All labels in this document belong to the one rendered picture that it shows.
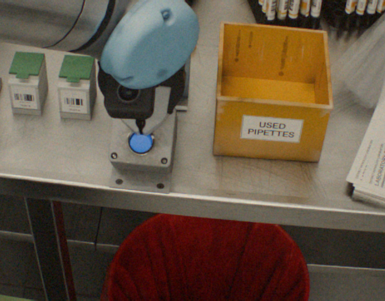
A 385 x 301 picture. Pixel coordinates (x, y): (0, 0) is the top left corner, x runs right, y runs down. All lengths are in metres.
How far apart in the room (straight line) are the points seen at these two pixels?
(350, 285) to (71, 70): 1.13
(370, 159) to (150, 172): 0.27
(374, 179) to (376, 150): 0.05
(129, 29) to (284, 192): 0.47
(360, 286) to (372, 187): 1.00
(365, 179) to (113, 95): 0.36
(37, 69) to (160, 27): 0.47
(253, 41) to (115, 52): 0.50
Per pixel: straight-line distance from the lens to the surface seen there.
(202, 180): 0.99
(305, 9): 1.16
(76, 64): 1.02
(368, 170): 1.01
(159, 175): 0.99
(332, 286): 1.96
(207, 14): 1.20
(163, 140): 0.94
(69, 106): 1.04
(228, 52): 1.06
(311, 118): 0.96
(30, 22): 0.52
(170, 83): 0.86
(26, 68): 1.03
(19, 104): 1.05
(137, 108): 0.77
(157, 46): 0.58
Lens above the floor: 1.65
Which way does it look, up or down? 50 degrees down
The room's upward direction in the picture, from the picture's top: 4 degrees clockwise
